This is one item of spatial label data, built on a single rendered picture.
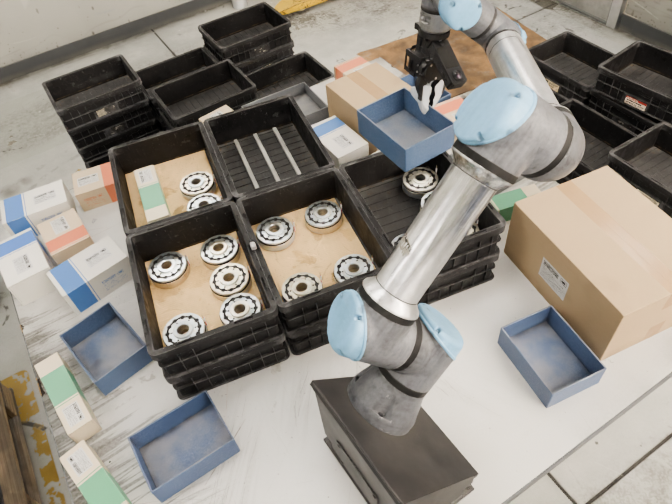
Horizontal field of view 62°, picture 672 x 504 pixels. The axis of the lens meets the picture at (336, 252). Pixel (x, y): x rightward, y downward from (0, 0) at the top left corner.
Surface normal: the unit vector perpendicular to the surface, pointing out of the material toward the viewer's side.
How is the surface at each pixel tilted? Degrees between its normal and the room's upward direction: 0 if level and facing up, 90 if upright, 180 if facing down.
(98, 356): 0
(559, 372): 0
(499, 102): 42
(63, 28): 90
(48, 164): 0
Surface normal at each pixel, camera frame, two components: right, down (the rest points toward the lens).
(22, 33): 0.53, 0.62
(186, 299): -0.08, -0.65
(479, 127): -0.73, -0.43
